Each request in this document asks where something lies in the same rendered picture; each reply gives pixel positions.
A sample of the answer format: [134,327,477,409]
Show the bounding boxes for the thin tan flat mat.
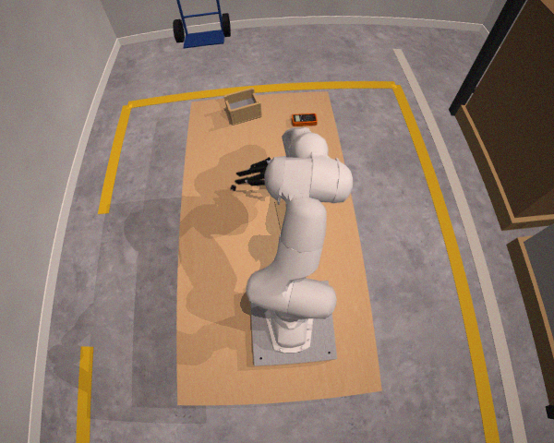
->
[275,200,286,229]

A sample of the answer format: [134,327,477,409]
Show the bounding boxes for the orange pocket multimeter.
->
[292,114,318,126]

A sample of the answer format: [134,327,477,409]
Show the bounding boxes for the tan wooden open box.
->
[224,88,262,125]

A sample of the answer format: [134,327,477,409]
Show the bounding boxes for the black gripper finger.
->
[235,172,265,186]
[236,158,271,177]

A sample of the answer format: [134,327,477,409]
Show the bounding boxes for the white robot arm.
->
[246,127,353,353]

